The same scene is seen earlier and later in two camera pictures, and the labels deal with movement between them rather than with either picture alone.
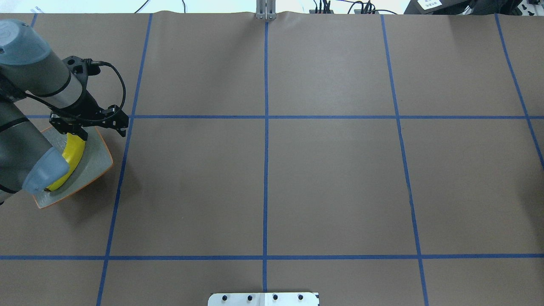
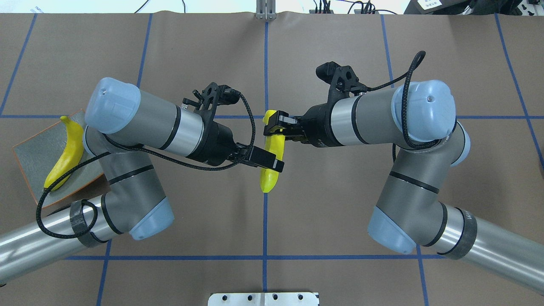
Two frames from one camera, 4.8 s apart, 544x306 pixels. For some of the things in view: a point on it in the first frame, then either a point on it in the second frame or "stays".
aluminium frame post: x=265 y=9 stays
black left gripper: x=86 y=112 → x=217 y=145
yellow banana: x=72 y=153 stays
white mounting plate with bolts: x=264 y=299 stays
